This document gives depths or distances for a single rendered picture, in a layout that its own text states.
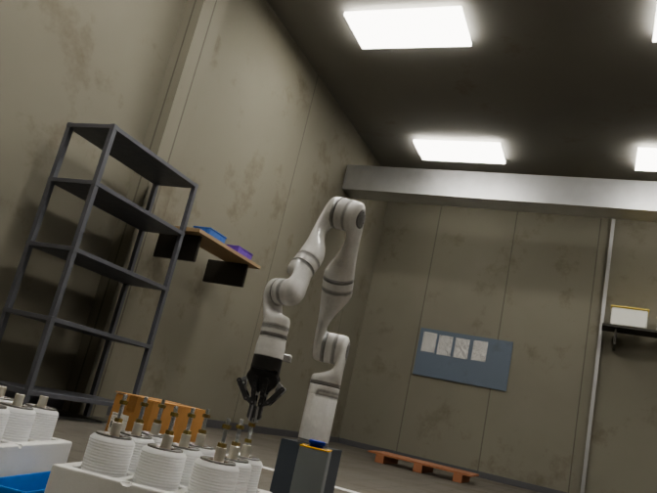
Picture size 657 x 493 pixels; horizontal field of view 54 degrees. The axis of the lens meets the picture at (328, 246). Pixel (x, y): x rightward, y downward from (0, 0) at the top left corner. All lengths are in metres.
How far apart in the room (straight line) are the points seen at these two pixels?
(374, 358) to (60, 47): 6.99
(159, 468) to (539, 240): 9.20
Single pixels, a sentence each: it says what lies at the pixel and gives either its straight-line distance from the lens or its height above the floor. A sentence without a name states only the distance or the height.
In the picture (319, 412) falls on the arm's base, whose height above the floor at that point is 0.39.
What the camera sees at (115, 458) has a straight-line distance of 1.48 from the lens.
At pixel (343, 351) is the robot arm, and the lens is 1.95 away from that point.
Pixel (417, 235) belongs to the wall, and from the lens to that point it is 10.63.
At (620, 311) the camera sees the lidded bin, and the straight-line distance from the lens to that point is 9.43.
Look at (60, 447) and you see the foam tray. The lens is 1.86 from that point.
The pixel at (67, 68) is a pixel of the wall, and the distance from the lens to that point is 5.03.
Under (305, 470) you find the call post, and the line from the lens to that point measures 1.57.
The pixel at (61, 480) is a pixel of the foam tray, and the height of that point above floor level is 0.15.
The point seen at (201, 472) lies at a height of 0.23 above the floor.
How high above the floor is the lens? 0.40
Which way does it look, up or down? 14 degrees up
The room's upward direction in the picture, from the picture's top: 13 degrees clockwise
